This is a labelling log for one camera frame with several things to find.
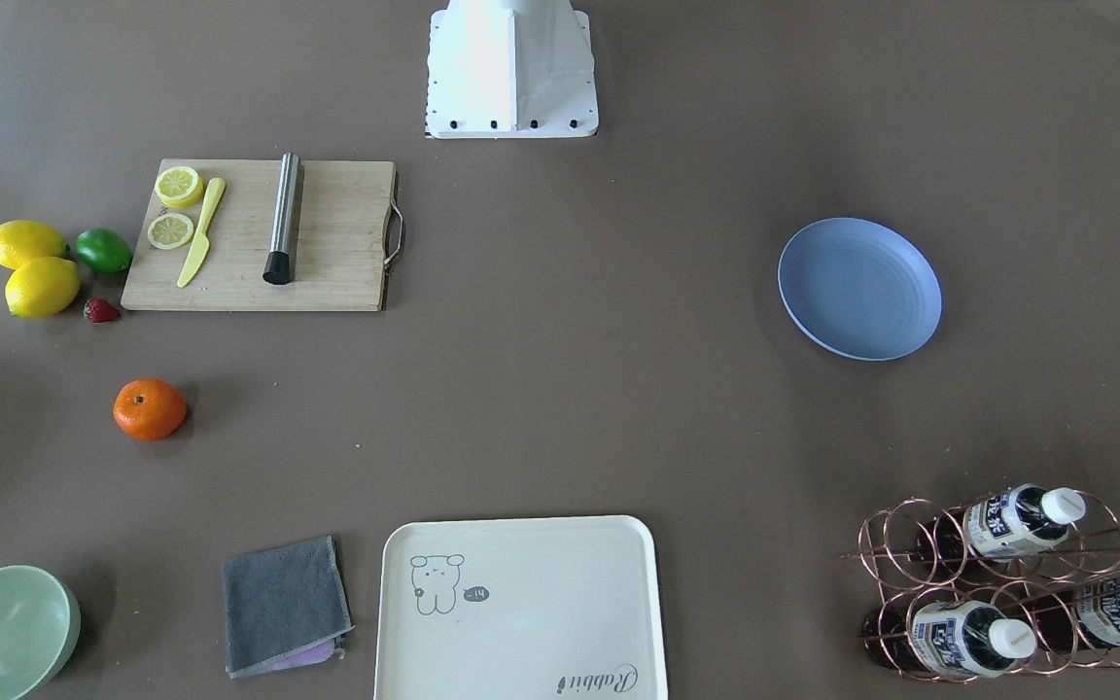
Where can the orange fruit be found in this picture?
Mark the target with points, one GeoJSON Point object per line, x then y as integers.
{"type": "Point", "coordinates": [149, 409]}

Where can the blue plate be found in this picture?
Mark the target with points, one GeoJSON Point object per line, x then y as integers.
{"type": "Point", "coordinates": [859, 289]}

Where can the wooden cutting board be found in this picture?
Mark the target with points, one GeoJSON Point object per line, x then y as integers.
{"type": "Point", "coordinates": [339, 255]}

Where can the cream rabbit tray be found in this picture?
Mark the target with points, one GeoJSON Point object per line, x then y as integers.
{"type": "Point", "coordinates": [521, 608]}

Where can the steel muddler black tip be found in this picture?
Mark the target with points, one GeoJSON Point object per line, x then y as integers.
{"type": "Point", "coordinates": [281, 262]}

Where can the yellow plastic knife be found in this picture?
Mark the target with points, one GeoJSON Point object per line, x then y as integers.
{"type": "Point", "coordinates": [200, 243]}

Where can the grey folded cloth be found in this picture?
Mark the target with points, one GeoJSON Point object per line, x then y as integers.
{"type": "Point", "coordinates": [284, 607]}

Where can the lemon slice on board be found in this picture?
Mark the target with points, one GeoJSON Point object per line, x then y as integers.
{"type": "Point", "coordinates": [170, 231]}

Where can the lemon half on board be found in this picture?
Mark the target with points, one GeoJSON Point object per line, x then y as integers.
{"type": "Point", "coordinates": [179, 186]}

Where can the red strawberry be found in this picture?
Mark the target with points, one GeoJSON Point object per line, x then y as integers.
{"type": "Point", "coordinates": [99, 310]}

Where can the green lime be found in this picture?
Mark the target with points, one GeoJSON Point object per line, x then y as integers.
{"type": "Point", "coordinates": [103, 250]}

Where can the tea bottle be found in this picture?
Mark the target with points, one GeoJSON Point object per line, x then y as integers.
{"type": "Point", "coordinates": [1086, 618]}
{"type": "Point", "coordinates": [954, 641]}
{"type": "Point", "coordinates": [1023, 520]}

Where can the tea bottle upper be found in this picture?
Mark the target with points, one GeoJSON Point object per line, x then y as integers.
{"type": "Point", "coordinates": [1023, 520]}

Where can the yellow lemon lower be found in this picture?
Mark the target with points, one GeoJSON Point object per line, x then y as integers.
{"type": "Point", "coordinates": [42, 287]}

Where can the yellow lemon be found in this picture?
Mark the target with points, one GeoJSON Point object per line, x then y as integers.
{"type": "Point", "coordinates": [22, 240]}
{"type": "Point", "coordinates": [42, 287]}

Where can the yellow lemon upper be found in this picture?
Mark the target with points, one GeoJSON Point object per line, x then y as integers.
{"type": "Point", "coordinates": [22, 240]}

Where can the green bowl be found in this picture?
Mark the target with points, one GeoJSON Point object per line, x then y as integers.
{"type": "Point", "coordinates": [40, 624]}

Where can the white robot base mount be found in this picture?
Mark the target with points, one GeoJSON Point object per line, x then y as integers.
{"type": "Point", "coordinates": [510, 70]}

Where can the copper wire bottle rack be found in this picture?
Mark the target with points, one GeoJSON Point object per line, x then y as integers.
{"type": "Point", "coordinates": [885, 548]}

